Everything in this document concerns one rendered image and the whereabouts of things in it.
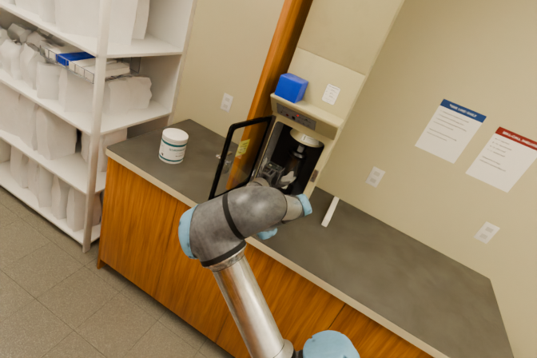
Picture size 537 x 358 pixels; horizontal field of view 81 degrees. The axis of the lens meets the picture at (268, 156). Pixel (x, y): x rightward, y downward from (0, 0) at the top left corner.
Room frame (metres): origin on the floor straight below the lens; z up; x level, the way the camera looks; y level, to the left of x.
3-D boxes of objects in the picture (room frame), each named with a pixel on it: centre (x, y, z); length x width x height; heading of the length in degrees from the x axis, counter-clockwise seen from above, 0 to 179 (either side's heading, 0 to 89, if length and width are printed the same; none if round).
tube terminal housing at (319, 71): (1.50, -0.13, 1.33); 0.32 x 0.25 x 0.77; 74
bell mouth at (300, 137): (1.47, -0.15, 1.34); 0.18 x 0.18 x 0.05
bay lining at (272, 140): (1.50, -0.13, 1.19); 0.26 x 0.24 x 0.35; 74
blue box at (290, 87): (1.36, 0.01, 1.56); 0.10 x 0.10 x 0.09; 74
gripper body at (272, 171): (1.07, -0.03, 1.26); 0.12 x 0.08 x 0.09; 164
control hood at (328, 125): (1.33, -0.08, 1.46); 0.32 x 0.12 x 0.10; 74
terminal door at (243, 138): (1.27, 0.12, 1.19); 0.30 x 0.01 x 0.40; 155
